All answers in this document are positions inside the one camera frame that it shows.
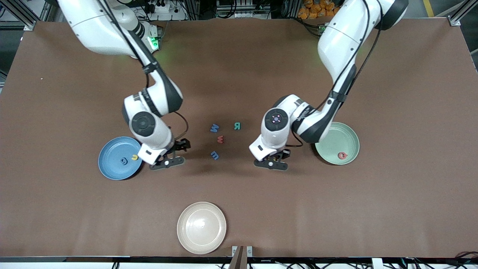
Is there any orange objects pile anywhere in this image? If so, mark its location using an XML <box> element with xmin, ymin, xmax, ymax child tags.
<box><xmin>298</xmin><ymin>0</ymin><xmax>343</xmax><ymax>20</ymax></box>

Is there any blue plate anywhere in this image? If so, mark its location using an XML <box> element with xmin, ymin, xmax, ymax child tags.
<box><xmin>98</xmin><ymin>136</ymin><xmax>144</xmax><ymax>181</ymax></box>

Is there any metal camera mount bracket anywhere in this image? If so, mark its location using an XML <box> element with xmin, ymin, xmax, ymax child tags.
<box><xmin>232</xmin><ymin>245</ymin><xmax>253</xmax><ymax>269</ymax></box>

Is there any white table edge rail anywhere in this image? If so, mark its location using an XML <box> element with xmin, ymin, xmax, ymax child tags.
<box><xmin>0</xmin><ymin>256</ymin><xmax>478</xmax><ymax>269</ymax></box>

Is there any aluminium frame post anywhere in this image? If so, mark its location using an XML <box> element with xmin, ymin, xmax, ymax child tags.
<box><xmin>450</xmin><ymin>0</ymin><xmax>478</xmax><ymax>27</ymax></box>
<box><xmin>7</xmin><ymin>0</ymin><xmax>41</xmax><ymax>30</ymax></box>

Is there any black cable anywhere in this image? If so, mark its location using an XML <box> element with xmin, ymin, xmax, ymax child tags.
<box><xmin>98</xmin><ymin>0</ymin><xmax>189</xmax><ymax>142</ymax></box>
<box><xmin>291</xmin><ymin>0</ymin><xmax>384</xmax><ymax>147</ymax></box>

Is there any white power strip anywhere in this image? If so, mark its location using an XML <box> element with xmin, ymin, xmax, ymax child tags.
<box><xmin>148</xmin><ymin>0</ymin><xmax>177</xmax><ymax>13</ymax></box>

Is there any beige plate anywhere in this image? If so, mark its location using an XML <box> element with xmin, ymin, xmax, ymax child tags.
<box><xmin>177</xmin><ymin>202</ymin><xmax>227</xmax><ymax>255</ymax></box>

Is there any black equipment rack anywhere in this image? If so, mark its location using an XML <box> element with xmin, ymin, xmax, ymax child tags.
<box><xmin>216</xmin><ymin>0</ymin><xmax>273</xmax><ymax>19</ymax></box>

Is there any green plate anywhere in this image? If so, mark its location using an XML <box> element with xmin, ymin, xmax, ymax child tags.
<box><xmin>315</xmin><ymin>122</ymin><xmax>360</xmax><ymax>166</ymax></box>

